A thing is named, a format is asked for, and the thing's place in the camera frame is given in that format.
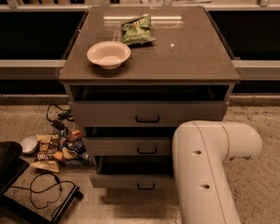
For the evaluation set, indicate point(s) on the grey bottom drawer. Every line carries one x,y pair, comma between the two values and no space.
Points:
133,172

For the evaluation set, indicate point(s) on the grey three-drawer cabinet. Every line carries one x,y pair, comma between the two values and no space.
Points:
186,63

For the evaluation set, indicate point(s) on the green chip bag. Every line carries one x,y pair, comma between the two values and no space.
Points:
137,31

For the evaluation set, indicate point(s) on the black flat board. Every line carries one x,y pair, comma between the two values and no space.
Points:
44,201

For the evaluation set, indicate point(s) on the black power adapter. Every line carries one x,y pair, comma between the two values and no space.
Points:
57,125

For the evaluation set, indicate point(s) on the grey drawer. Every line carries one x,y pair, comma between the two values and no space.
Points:
133,172
127,146
144,114

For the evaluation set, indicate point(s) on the blue snack packet on floor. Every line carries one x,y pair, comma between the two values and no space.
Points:
76,154

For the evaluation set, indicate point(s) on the black chair seat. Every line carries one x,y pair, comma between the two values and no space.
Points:
12,165

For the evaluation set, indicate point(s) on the small white bowl on floor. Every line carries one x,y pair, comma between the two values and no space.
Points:
29,145

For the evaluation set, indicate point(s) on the grey middle drawer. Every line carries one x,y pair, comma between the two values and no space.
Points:
127,146

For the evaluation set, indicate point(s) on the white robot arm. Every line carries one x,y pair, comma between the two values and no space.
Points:
199,150

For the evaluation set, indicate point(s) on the orange fruit on floor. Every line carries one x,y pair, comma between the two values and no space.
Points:
58,155

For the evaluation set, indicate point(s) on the grey top drawer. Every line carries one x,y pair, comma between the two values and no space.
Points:
144,114

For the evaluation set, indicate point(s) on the brown snack bag on floor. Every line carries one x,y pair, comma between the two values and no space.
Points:
44,159

